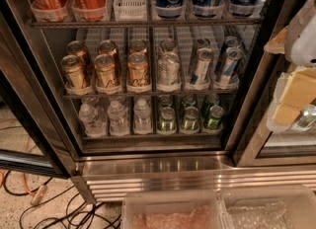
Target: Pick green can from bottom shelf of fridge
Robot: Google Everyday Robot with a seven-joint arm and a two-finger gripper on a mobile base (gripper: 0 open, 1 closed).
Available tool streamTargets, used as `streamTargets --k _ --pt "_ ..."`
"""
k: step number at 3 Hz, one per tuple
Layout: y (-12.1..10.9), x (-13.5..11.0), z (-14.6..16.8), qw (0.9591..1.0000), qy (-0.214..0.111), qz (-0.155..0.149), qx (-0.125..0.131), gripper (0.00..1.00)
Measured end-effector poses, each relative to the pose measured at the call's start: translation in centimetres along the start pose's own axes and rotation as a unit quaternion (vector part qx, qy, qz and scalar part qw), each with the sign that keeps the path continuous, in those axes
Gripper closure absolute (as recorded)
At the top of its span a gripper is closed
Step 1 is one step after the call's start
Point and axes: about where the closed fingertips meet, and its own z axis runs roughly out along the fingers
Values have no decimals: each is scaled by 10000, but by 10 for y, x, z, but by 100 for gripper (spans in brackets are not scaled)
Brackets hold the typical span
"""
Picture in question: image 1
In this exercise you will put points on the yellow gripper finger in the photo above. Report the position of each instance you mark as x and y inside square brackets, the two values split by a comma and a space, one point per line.
[285, 115]

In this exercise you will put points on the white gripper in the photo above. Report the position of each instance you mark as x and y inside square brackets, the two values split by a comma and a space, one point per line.
[302, 43]

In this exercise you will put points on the green can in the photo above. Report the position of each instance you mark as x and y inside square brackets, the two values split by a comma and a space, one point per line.
[167, 121]
[213, 119]
[209, 100]
[188, 101]
[165, 101]
[190, 122]

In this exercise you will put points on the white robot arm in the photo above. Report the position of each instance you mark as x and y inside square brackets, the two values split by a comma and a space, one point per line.
[280, 84]

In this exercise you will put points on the right fridge glass door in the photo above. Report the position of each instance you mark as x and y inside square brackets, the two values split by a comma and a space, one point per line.
[258, 145]

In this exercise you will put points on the silver blue can front right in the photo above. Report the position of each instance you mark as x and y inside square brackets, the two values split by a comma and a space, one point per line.
[227, 65]

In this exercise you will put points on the silver blue can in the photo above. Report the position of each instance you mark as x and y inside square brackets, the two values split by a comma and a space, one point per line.
[227, 65]
[231, 41]
[201, 66]
[198, 44]

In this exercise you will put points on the silver blue can back right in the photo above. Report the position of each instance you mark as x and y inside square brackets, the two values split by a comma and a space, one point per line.
[231, 41]

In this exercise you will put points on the silver blue can front middle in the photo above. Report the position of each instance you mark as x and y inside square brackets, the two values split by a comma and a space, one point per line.
[201, 66]

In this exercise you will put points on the silver blue can back middle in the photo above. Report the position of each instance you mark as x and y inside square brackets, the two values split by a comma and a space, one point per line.
[198, 44]

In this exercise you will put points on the gold can front right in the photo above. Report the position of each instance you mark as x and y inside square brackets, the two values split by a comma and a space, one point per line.
[138, 70]

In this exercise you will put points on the gold can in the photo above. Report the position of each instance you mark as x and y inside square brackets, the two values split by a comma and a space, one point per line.
[74, 72]
[105, 67]
[138, 45]
[79, 49]
[138, 70]
[108, 46]

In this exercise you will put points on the gold can back right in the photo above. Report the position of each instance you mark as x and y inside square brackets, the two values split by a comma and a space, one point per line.
[138, 45]

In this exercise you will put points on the gold can front middle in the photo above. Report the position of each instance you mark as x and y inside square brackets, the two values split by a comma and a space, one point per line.
[105, 67]

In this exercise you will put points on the gold can back middle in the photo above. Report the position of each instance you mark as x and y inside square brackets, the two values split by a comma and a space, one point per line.
[108, 46]

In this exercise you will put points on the stainless fridge base grille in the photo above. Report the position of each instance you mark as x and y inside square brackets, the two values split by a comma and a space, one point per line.
[111, 178]

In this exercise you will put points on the gold can front left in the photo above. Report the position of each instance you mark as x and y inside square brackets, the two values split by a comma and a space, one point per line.
[74, 72]

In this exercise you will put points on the gold can back left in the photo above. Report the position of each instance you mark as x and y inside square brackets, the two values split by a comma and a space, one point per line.
[79, 49]

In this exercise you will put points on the open fridge door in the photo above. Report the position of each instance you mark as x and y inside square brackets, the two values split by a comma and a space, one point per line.
[31, 87]

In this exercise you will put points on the clear bin bubble wrap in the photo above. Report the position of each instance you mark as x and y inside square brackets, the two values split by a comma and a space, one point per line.
[292, 207]

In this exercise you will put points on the water bottle front right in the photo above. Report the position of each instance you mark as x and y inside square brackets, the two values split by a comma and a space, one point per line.
[142, 117]

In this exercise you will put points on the water bottle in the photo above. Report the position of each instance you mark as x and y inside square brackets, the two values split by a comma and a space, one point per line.
[117, 114]
[94, 126]
[142, 117]

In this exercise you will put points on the water bottle front middle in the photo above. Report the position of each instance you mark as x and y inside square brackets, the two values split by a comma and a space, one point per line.
[117, 114]

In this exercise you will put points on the clear bin pink contents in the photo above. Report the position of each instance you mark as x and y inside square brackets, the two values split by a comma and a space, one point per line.
[171, 210]

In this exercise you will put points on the water bottle front left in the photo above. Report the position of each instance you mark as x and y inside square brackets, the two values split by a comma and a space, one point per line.
[94, 126]

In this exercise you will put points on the upper wire shelf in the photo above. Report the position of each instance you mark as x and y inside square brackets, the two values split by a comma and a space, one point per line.
[147, 24]

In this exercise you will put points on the wire shelf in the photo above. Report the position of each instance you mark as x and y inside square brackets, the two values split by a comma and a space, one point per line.
[147, 24]
[154, 93]

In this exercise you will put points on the middle wire shelf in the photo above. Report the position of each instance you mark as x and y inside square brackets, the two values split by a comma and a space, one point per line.
[154, 93]

